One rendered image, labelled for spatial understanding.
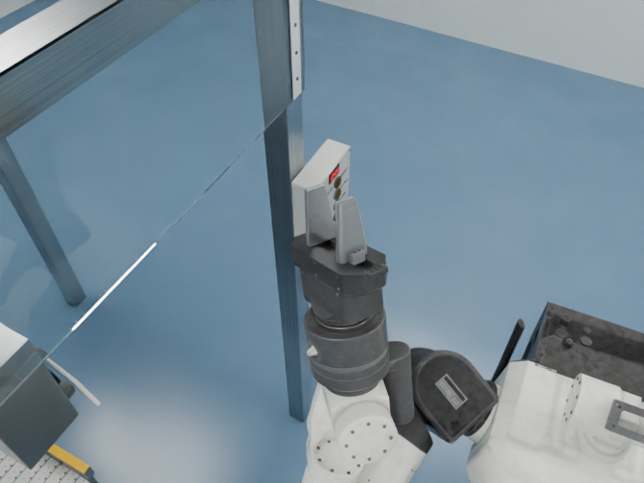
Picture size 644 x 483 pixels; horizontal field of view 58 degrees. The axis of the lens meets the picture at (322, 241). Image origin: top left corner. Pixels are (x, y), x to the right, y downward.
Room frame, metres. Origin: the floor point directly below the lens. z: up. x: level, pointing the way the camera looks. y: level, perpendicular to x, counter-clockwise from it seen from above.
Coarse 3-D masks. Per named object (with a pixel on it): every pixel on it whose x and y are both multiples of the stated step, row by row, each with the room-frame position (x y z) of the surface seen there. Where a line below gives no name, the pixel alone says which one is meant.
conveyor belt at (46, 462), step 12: (0, 456) 0.44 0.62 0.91; (48, 456) 0.44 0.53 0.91; (0, 468) 0.41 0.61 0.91; (12, 468) 0.41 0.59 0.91; (24, 468) 0.41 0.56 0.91; (36, 468) 0.41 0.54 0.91; (48, 468) 0.41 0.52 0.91; (60, 468) 0.41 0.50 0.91; (0, 480) 0.39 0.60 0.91; (12, 480) 0.39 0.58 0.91; (24, 480) 0.39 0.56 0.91; (36, 480) 0.39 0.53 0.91; (48, 480) 0.39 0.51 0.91; (60, 480) 0.39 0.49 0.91; (72, 480) 0.39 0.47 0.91; (84, 480) 0.39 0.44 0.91
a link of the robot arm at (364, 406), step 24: (384, 360) 0.32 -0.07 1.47; (408, 360) 0.33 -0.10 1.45; (336, 384) 0.29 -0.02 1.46; (360, 384) 0.29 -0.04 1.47; (384, 384) 0.32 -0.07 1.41; (408, 384) 0.32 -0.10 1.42; (336, 408) 0.28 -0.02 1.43; (360, 408) 0.28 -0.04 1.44; (384, 408) 0.28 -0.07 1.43; (408, 408) 0.30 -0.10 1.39; (336, 432) 0.26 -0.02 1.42; (360, 432) 0.26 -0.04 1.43; (384, 432) 0.26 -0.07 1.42; (360, 456) 0.24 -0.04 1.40
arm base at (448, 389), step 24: (432, 360) 0.41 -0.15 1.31; (456, 360) 0.41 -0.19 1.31; (432, 384) 0.38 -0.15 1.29; (456, 384) 0.39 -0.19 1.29; (480, 384) 0.39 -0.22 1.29; (432, 408) 0.36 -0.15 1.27; (456, 408) 0.36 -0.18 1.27; (480, 408) 0.36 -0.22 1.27; (432, 432) 0.36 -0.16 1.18; (456, 432) 0.33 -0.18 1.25
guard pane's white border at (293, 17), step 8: (296, 0) 0.95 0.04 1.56; (296, 8) 0.95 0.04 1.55; (296, 16) 0.95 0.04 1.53; (296, 24) 0.94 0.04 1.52; (296, 32) 0.95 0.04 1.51; (296, 40) 0.94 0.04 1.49; (296, 48) 0.94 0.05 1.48; (296, 56) 0.94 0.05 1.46; (296, 64) 0.94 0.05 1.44; (296, 72) 0.94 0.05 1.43; (296, 80) 0.94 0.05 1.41; (296, 88) 0.94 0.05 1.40; (296, 96) 0.94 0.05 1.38
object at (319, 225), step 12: (312, 192) 0.42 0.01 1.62; (324, 192) 0.43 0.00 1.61; (312, 204) 0.42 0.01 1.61; (324, 204) 0.42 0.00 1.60; (312, 216) 0.41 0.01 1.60; (324, 216) 0.42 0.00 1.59; (312, 228) 0.40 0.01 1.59; (324, 228) 0.41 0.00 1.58; (312, 240) 0.40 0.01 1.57; (324, 240) 0.40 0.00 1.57
